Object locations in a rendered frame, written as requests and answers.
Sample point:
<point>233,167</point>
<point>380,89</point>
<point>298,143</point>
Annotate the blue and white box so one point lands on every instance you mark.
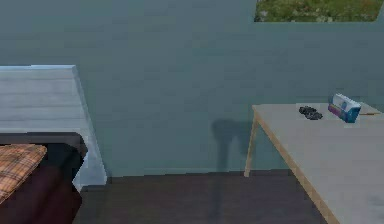
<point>343,107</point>

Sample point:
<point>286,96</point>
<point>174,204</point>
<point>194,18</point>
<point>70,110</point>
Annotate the black binoculars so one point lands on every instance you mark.
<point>310,112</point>

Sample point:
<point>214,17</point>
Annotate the window with green view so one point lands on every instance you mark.
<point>316,10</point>

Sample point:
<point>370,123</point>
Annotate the orange plaid pillow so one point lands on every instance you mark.
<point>15,165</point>

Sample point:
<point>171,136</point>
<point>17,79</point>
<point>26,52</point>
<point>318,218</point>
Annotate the grey table with wooden legs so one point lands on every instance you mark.
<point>333,156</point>

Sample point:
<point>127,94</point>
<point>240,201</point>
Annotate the wooden pencil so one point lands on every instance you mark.
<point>369,114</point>

